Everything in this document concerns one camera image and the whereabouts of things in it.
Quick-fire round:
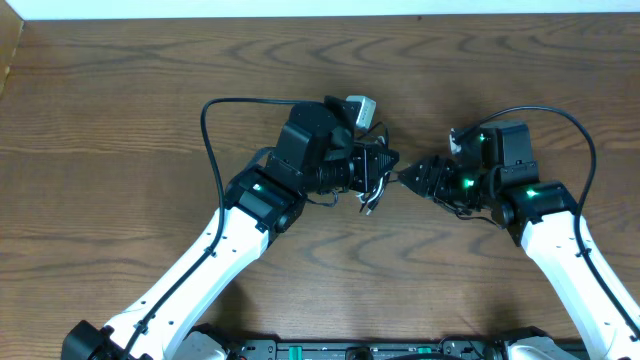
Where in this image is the black usb cable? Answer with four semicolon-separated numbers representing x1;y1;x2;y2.
355;120;401;214

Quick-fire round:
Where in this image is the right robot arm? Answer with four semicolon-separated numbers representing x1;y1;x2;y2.
398;121;639;359

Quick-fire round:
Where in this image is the white usb cable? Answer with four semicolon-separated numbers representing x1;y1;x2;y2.
362;134;394;217

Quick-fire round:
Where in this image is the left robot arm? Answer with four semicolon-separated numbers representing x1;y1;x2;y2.
61;95;399;359

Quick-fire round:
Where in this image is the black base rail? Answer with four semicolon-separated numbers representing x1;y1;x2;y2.
192;324;504;360

